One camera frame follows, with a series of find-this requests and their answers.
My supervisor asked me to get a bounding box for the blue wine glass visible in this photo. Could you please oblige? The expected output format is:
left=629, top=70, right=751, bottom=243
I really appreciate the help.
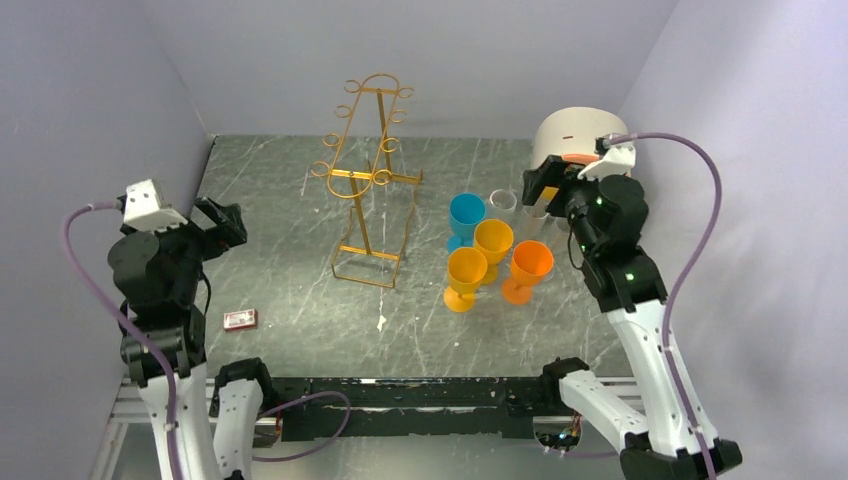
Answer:
left=446, top=192, right=486, bottom=253

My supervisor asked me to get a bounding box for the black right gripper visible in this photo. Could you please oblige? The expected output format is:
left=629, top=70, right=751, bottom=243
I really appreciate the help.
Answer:
left=521, top=154, right=614, bottom=256

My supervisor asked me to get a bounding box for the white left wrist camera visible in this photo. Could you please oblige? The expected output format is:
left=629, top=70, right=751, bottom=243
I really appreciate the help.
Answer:
left=123, top=179, right=188, bottom=233

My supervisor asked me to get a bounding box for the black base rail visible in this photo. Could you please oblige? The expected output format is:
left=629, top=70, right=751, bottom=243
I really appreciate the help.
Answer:
left=272, top=377, right=573, bottom=441

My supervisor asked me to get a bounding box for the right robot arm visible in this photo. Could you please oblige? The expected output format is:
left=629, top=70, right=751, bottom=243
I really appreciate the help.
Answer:
left=522, top=155, right=743, bottom=479

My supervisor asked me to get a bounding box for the small red white box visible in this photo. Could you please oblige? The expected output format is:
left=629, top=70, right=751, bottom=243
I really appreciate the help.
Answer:
left=223, top=309, right=258, bottom=332

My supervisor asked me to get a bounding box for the yellow wine glass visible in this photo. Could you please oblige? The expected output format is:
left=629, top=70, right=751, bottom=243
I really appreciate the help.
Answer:
left=443, top=247, right=488, bottom=313
left=473, top=218, right=514, bottom=284

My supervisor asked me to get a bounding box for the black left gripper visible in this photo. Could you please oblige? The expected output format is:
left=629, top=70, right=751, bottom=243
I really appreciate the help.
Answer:
left=138, top=194, right=245, bottom=301

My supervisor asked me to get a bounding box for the clear wine glass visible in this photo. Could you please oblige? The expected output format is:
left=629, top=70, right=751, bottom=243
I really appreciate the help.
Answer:
left=486, top=189, right=518, bottom=225
left=518, top=205, right=549, bottom=241
left=550, top=218, right=571, bottom=256

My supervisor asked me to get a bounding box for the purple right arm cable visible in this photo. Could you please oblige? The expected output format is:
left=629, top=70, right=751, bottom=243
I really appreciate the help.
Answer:
left=606, top=132, right=723, bottom=480

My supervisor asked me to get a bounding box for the orange wine glass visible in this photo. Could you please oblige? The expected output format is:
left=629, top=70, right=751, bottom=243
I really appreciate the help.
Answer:
left=500, top=240, right=554, bottom=305

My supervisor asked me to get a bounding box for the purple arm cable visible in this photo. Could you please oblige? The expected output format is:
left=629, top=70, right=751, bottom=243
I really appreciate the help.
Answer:
left=61, top=201, right=187, bottom=480
left=606, top=132, right=723, bottom=480

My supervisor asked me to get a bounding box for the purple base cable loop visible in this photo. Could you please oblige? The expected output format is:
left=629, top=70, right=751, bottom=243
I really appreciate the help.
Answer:
left=250, top=390, right=352, bottom=464

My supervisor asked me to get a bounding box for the round beige drawer cabinet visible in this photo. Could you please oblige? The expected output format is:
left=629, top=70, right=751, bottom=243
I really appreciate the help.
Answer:
left=527, top=107, right=633, bottom=207

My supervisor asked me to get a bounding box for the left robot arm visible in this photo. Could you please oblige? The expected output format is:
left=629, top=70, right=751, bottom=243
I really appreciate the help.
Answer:
left=107, top=197, right=278, bottom=479

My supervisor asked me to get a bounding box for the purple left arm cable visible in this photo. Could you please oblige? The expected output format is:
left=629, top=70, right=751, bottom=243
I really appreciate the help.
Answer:
left=61, top=201, right=187, bottom=480

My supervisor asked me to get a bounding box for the gold wire glass rack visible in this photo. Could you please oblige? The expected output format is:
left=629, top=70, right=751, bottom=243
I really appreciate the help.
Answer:
left=309, top=72, right=423, bottom=289

